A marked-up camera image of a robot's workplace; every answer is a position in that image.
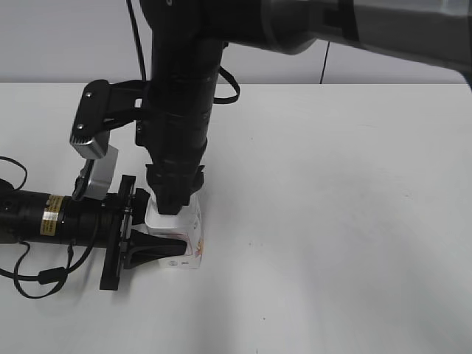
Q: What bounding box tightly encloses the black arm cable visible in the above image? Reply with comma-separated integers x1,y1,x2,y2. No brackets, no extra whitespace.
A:
0,156,97,298
213,65,240,106

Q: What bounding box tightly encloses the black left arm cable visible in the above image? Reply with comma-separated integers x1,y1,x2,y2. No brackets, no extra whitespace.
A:
0,156,97,298

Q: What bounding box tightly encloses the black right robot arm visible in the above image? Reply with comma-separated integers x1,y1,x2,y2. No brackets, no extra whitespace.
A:
136,1,471,215

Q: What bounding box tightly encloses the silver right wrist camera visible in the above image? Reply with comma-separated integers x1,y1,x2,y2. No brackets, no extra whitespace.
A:
69,80,148,160

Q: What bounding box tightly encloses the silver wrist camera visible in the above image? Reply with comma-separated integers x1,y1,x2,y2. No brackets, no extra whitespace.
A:
69,80,148,160
72,145,119,201

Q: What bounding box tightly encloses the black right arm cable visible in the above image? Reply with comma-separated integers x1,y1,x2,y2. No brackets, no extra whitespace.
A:
213,65,240,106

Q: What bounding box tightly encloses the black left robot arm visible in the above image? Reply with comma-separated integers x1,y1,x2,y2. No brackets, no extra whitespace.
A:
1,175,187,291

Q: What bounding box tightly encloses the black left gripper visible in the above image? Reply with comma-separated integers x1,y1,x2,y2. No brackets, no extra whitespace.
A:
60,175,186,290

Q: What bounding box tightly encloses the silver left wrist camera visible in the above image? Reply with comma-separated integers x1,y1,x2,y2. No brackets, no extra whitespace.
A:
72,145,119,201

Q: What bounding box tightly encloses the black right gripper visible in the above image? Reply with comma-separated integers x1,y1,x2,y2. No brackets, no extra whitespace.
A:
145,147,205,215

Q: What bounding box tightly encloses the white screw bottle cap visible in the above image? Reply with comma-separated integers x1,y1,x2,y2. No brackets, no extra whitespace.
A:
145,199,191,227

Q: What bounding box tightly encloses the white square yogurt bottle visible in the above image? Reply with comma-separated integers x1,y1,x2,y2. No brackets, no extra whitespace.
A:
144,192,204,268

